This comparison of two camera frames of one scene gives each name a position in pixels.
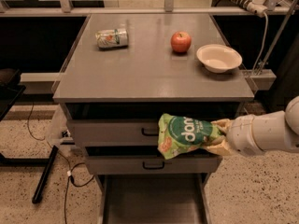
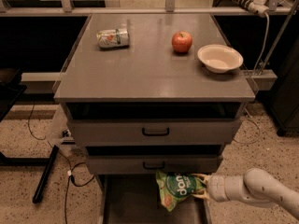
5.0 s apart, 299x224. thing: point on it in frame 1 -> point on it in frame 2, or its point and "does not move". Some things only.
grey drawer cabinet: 125,72 does not move
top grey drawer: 119,124 does not move
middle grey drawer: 147,161 does not move
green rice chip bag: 178,133 -> 176,187
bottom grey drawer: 153,198 does not move
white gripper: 241,135 -> 215,187
